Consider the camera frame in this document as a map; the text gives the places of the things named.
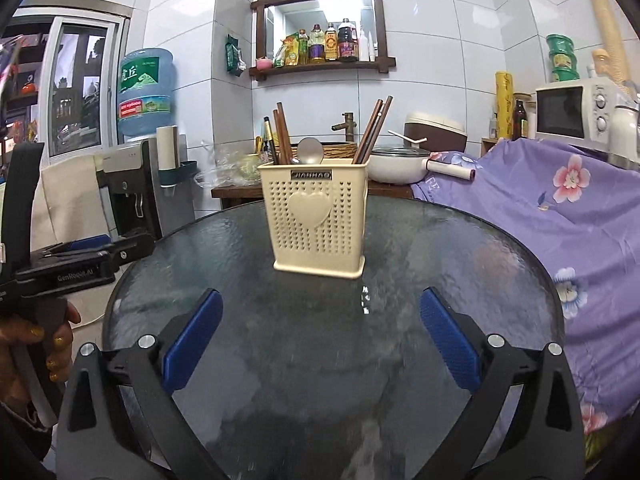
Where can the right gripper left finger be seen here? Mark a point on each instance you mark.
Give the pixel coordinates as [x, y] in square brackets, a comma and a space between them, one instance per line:
[95, 437]

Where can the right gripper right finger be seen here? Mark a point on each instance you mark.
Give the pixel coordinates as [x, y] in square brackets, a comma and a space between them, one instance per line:
[545, 439]

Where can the person left hand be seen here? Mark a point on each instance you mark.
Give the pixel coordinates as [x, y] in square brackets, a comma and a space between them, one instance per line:
[36, 356]

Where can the white water dispenser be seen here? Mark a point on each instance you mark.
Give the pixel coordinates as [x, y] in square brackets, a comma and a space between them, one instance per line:
[143, 197]

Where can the paper cup holder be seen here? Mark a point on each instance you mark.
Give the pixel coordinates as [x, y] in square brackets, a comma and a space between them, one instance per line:
[173, 165]

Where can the round glass table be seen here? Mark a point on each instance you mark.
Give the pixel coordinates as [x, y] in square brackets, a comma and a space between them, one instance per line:
[309, 377]

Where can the blue water jug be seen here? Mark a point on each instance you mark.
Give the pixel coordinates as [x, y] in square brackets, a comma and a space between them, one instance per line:
[145, 92]

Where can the clear plastic bag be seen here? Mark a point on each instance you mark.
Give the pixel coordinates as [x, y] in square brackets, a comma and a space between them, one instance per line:
[225, 167]

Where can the purple floral cloth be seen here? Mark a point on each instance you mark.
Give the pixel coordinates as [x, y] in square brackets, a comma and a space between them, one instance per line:
[580, 217]

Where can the black gold-banded chopstick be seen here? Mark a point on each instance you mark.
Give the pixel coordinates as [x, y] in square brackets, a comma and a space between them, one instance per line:
[268, 138]

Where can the beige plastic utensil holder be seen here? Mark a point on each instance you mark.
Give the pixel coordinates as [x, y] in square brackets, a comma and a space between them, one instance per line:
[316, 216]

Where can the silver metal spoon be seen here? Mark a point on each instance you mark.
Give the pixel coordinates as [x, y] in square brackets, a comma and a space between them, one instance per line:
[309, 151]

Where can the dark sauce bottle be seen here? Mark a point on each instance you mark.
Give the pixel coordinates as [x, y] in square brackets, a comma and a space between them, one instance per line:
[520, 121]

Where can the white cooking pot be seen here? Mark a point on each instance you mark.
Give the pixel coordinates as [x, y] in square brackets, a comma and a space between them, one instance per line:
[402, 166]

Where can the brown white rice cooker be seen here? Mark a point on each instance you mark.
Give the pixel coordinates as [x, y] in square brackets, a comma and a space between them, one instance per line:
[435, 134]

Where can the white microwave oven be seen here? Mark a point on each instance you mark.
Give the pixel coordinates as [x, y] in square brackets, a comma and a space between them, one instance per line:
[578, 112]

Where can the woven brown basin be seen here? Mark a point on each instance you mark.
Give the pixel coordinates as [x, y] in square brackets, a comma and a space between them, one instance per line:
[339, 150]

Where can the yellow roll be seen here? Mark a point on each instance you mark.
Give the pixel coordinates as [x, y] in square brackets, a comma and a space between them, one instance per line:
[504, 104]

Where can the brass faucet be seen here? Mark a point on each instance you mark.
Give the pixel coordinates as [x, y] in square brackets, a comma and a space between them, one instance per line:
[348, 125]

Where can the green stacked containers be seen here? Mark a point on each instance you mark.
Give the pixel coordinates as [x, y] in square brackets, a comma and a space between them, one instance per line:
[562, 58]

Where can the wooden framed wall shelf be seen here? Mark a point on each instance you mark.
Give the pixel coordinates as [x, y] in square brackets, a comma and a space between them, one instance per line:
[296, 36]

